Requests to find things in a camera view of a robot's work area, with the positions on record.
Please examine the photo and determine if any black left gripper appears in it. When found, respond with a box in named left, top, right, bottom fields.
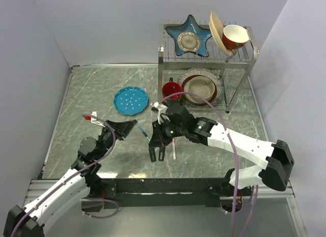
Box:
left=96, top=120, right=139, bottom=161

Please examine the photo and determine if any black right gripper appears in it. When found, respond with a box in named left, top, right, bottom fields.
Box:
left=148, top=116, right=187, bottom=146

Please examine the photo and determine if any black green-tipped highlighter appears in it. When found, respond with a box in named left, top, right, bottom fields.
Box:
left=149, top=147, right=156, bottom=162

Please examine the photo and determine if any white pink-tipped marker pen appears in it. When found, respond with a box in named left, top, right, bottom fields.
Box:
left=172, top=138, right=177, bottom=161

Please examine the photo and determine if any black orange-tipped highlighter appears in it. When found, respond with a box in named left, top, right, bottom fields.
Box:
left=158, top=147, right=166, bottom=161

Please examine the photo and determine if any clear blue pen cap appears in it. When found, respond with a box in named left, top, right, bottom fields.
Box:
left=138, top=125, right=147, bottom=137

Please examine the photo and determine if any blue pen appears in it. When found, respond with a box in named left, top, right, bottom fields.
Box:
left=138, top=125, right=150, bottom=141

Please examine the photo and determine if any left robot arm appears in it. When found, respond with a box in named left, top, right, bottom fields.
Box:
left=3, top=119, right=137, bottom=236

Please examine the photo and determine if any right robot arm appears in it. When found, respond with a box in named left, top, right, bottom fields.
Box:
left=149, top=102, right=294, bottom=195

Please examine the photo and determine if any blue polka dot plate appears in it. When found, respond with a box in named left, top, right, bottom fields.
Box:
left=114, top=86, right=149, bottom=116

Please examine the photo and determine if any dark floral red mug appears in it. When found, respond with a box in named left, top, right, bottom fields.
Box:
left=162, top=77, right=183, bottom=107

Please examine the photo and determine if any beige bowl on lower shelf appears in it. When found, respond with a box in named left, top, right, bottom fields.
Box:
left=183, top=75, right=216, bottom=101

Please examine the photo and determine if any dark red plate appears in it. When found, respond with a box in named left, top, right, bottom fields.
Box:
left=181, top=75, right=217, bottom=105

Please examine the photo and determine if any patterned glass plate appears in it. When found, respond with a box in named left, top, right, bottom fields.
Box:
left=177, top=68, right=225, bottom=107

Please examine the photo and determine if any stainless steel dish rack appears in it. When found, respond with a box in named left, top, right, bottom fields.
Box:
left=157, top=23, right=259, bottom=113

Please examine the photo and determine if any blue star-shaped dish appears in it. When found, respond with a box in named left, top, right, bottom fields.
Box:
left=166, top=14, right=212, bottom=58

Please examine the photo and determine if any cream plate on rack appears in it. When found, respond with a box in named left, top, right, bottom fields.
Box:
left=209, top=11, right=232, bottom=56

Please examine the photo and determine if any red and white bowl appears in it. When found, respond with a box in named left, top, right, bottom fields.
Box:
left=222, top=24, right=249, bottom=50

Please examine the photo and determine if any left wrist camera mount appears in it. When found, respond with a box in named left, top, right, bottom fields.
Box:
left=82, top=111, right=104, bottom=127

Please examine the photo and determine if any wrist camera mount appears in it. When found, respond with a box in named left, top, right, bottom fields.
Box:
left=151, top=101, right=168, bottom=124
left=82, top=111, right=104, bottom=127

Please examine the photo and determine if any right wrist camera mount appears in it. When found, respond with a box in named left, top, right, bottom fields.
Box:
left=151, top=101, right=168, bottom=124

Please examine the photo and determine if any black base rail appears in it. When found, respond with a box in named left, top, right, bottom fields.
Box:
left=86, top=178, right=234, bottom=207

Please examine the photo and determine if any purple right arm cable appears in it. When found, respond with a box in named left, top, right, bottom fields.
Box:
left=159, top=92, right=259, bottom=237

